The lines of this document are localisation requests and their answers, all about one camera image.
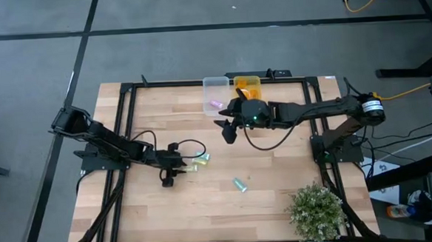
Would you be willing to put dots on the black floor beam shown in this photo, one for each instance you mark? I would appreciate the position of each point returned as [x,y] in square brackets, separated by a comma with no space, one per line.
[404,170]

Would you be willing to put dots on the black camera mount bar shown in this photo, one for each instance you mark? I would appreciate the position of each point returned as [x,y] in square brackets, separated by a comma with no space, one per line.
[269,73]

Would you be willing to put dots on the white printed floor sheet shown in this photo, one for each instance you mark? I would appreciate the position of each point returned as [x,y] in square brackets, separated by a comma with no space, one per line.
[384,197]

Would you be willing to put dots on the orange drink bottle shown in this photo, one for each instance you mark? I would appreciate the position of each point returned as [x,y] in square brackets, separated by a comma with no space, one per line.
[400,210]

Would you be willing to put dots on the black aluminium table frame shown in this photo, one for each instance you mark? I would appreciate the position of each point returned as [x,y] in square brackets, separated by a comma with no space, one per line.
[162,85]

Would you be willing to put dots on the yellow medicine bottle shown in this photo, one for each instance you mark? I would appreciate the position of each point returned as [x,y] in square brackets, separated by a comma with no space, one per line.
[192,168]

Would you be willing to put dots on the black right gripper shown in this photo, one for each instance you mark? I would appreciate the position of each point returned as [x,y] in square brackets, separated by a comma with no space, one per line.
[254,113]

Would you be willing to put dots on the yellow plastic bin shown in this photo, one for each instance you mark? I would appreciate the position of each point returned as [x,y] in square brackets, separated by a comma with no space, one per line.
[255,80]

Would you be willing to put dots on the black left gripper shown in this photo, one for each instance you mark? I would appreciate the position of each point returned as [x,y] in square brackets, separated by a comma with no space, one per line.
[168,162]

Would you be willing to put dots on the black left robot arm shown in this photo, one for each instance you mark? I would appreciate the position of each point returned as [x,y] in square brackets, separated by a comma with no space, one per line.
[106,141]

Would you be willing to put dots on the clear plastic bin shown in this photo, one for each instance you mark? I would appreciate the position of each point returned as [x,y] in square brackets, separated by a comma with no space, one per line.
[214,87]

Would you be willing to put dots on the small green potted plant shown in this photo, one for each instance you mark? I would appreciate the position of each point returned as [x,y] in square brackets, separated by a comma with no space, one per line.
[316,212]

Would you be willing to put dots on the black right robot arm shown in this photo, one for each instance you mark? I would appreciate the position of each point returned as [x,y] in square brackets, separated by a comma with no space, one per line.
[323,109]

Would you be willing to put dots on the black table legs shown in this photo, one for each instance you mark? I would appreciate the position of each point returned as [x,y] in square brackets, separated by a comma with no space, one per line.
[429,13]

